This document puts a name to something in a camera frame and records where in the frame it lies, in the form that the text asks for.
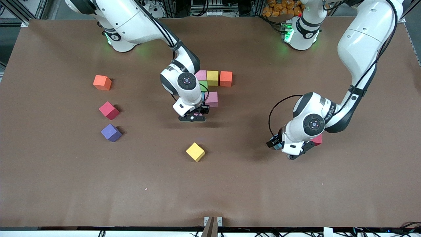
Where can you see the table edge clamp bracket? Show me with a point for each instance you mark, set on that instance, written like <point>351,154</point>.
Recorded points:
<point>213,227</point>

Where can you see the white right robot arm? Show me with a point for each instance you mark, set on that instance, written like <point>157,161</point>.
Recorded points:
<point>131,19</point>

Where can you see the aluminium frame strut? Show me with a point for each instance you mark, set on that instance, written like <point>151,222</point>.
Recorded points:
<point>10,21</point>
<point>401,19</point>

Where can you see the yellow foam cube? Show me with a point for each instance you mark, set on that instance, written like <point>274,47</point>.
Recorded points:
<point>212,77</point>
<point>195,152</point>

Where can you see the green foam cube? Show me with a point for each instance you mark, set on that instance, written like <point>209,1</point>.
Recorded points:
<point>204,86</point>

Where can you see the orange foam cube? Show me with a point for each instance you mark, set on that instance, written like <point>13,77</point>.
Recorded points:
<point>102,83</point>
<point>226,78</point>

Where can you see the slim white power strip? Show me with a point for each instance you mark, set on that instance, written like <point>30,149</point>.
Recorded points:
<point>213,13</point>

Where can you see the purple foam cube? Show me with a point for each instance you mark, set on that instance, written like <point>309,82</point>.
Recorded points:
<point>111,132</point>

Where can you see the white paper tag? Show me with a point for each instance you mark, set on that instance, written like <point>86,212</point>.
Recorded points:
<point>328,232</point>

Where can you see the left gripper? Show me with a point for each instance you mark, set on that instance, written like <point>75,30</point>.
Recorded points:
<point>278,139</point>

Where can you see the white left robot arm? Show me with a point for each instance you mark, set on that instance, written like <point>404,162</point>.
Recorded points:
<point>361,42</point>

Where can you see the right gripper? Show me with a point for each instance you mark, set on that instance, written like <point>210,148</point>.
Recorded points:
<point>204,109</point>

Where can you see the red foam cube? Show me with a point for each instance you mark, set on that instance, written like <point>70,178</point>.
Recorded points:
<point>108,110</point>
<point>318,140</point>

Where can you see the brown table cover mat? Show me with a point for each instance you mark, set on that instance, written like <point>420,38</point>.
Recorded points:
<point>210,191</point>

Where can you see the bag of orange snacks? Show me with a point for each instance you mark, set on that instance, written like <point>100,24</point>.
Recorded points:
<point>279,8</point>

